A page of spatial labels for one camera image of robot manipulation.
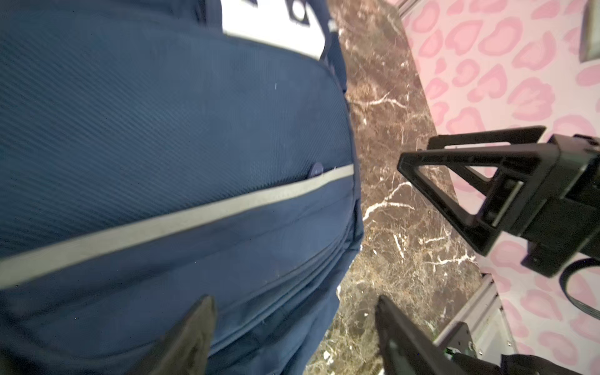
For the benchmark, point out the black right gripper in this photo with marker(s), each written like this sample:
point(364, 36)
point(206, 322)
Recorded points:
point(547, 194)

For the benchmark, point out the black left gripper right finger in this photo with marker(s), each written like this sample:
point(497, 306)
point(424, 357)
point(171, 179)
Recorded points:
point(406, 350)

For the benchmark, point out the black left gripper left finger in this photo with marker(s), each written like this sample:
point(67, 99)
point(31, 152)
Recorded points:
point(184, 350)

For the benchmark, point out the navy blue student backpack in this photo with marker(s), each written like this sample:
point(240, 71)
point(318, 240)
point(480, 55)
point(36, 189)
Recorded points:
point(154, 152)

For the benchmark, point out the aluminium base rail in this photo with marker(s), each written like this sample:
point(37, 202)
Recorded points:
point(480, 329)

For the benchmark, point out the aluminium frame corner post right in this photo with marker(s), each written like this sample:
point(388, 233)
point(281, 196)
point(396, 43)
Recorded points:
point(406, 6)

